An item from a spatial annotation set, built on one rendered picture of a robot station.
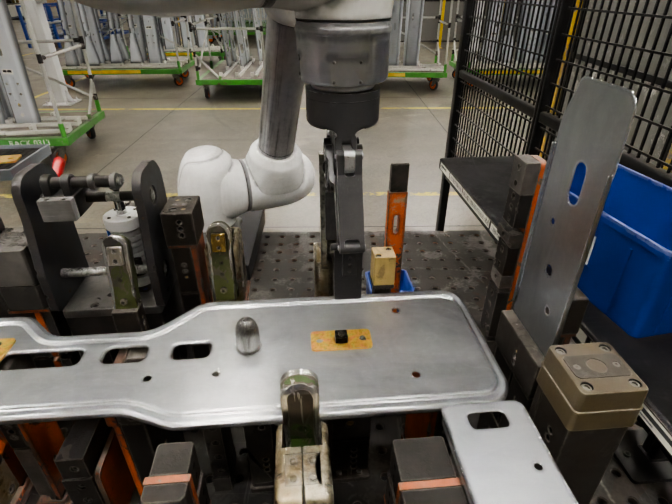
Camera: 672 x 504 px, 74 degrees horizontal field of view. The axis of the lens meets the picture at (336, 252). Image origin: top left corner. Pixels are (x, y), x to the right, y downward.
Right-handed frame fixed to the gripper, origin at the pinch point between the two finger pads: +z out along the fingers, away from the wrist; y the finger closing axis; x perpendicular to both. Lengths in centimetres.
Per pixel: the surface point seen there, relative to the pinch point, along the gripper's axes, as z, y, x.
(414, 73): 86, -652, 174
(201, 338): 13.6, -2.2, -19.3
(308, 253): 43, -74, -3
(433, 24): 57, -1172, 345
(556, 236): -2.1, 0.8, 26.6
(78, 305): 17.0, -16.2, -42.2
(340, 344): 13.3, 1.0, -0.2
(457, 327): 13.6, -1.4, 17.0
